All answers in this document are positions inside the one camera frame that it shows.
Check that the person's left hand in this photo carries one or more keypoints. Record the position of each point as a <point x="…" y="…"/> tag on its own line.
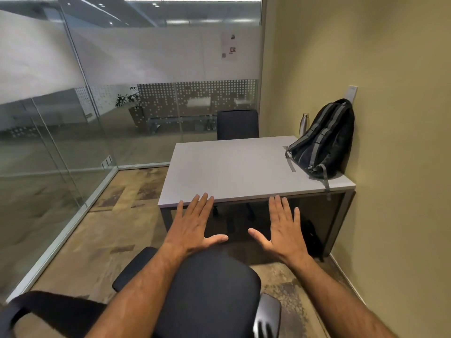
<point x="188" y="232"/>

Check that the person's right hand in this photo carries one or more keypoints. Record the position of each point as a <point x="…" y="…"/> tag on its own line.
<point x="287" y="235"/>

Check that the person's right thumb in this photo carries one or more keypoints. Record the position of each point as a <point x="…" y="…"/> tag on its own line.
<point x="259" y="236"/>

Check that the person's left thumb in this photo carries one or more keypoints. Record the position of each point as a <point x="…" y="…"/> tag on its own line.
<point x="216" y="239"/>

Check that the person's left little finger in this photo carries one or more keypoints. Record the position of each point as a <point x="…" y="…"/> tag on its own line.
<point x="179" y="211"/>

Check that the person's right little finger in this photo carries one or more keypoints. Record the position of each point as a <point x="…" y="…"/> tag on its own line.
<point x="296" y="217"/>

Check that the person's right middle finger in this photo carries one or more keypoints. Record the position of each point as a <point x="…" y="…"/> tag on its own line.
<point x="280" y="208"/>

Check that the person's left middle finger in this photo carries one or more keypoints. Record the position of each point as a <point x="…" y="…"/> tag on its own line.
<point x="201" y="206"/>

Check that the person's left forearm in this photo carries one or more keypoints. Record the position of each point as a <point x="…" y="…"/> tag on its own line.
<point x="137" y="295"/>

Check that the person's right forearm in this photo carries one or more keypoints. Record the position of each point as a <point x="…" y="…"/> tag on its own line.
<point x="338" y="302"/>

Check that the black bag under desk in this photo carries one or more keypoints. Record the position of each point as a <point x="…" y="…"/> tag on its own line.
<point x="313" y="239"/>

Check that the black office chair with armrests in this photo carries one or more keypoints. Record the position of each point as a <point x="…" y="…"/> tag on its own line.
<point x="215" y="292"/>

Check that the grey office desk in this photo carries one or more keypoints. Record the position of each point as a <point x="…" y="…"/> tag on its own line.
<point x="239" y="168"/>

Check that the black grey backpack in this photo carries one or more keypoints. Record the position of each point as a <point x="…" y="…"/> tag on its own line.
<point x="326" y="140"/>

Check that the steel water bottle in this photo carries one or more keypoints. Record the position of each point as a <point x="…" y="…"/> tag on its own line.
<point x="304" y="124"/>

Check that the white floor outlet box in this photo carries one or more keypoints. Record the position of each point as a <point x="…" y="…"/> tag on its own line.
<point x="106" y="161"/>

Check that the potted green plant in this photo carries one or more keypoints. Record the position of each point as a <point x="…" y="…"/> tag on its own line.
<point x="132" y="102"/>

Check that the paper notice on glass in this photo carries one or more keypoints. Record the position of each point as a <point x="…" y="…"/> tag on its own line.
<point x="229" y="45"/>

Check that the white wall outlet plate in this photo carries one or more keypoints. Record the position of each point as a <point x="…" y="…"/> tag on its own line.
<point x="352" y="93"/>

